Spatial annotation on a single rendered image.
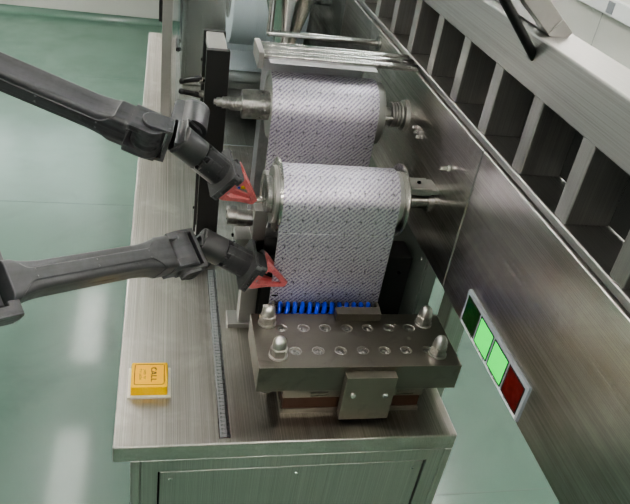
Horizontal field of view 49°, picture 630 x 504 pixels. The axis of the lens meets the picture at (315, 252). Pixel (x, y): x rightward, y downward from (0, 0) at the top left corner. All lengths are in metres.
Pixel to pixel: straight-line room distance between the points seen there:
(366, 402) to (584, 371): 0.51
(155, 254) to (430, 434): 0.64
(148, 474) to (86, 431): 1.21
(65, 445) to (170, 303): 1.03
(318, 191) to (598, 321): 0.60
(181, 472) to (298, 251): 0.47
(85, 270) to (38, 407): 1.57
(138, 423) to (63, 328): 1.66
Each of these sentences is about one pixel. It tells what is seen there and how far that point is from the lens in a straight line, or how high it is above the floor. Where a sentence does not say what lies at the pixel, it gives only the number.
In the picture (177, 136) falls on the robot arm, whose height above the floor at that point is 1.37.
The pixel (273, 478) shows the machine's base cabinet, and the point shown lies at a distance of 1.41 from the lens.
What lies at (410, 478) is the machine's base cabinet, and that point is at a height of 0.77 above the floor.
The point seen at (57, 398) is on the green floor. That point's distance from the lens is 2.68.
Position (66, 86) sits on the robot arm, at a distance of 1.28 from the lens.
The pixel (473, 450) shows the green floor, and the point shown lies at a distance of 2.71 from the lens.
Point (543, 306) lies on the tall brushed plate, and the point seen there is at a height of 1.34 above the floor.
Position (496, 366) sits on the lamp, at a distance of 1.17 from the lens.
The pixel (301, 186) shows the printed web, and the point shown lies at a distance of 1.30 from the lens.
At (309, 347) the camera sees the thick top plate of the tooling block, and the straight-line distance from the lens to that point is 1.33.
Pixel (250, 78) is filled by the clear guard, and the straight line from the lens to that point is 2.29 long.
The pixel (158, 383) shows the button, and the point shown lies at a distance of 1.38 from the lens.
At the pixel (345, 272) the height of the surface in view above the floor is 1.11.
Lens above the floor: 1.89
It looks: 32 degrees down
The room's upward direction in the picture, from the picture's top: 10 degrees clockwise
